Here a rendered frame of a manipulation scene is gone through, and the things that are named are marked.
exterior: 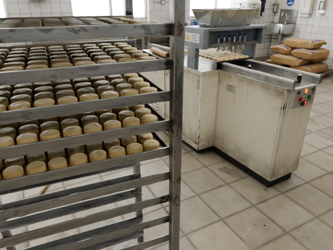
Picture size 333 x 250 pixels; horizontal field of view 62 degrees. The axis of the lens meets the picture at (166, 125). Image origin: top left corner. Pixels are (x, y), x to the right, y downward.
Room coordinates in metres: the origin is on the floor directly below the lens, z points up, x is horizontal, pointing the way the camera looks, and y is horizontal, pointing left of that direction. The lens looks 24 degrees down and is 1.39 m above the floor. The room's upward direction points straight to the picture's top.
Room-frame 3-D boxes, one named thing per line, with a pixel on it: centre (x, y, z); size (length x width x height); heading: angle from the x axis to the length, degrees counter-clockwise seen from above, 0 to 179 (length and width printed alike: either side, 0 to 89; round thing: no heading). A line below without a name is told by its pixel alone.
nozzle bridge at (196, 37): (2.62, -0.52, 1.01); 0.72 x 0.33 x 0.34; 121
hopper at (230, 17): (2.62, -0.52, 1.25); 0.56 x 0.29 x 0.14; 121
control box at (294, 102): (1.88, -0.97, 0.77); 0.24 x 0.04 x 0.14; 121
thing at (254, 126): (2.19, -0.78, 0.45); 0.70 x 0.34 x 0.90; 31
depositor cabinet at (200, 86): (3.03, -0.28, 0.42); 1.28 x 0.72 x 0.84; 31
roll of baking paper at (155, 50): (3.06, 0.07, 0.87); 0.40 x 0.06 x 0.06; 25
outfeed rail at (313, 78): (2.79, -0.59, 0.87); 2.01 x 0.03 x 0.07; 31
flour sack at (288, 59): (5.57, -2.46, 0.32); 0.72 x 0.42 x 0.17; 33
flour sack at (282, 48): (5.91, -2.54, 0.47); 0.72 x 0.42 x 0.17; 119
